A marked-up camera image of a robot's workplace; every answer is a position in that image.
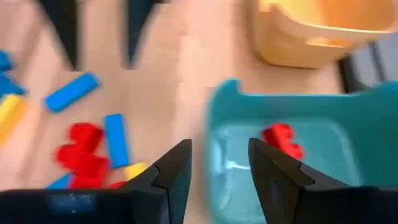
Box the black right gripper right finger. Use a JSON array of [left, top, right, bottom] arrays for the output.
[[248, 138, 398, 224]]

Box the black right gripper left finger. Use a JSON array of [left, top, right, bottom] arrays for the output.
[[0, 139, 193, 224]]

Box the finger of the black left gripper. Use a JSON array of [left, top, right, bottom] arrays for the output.
[[126, 0, 158, 70], [39, 0, 78, 71]]

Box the yellow wooden plank block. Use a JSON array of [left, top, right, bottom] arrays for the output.
[[0, 94, 29, 149], [123, 161, 149, 182]]

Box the red plastic stud block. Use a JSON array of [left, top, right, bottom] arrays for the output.
[[261, 123, 305, 160], [108, 180, 127, 190], [67, 122, 105, 152], [55, 144, 110, 190]]

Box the blue wooden plank block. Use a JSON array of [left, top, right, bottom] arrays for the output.
[[0, 73, 28, 98], [0, 49, 16, 73], [45, 173, 75, 190], [42, 72, 103, 113], [103, 113, 131, 169]]

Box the teal plastic bin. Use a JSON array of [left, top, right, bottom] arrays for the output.
[[203, 78, 398, 224]]

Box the yellow plastic bin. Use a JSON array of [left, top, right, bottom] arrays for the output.
[[248, 0, 398, 70]]

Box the black metal table frame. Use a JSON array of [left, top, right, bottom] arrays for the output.
[[338, 42, 389, 95]]

